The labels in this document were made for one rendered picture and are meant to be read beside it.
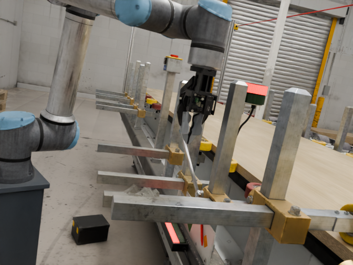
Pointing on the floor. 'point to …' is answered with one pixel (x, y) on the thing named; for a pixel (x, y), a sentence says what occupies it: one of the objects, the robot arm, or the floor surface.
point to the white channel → (273, 53)
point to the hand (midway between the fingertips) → (187, 138)
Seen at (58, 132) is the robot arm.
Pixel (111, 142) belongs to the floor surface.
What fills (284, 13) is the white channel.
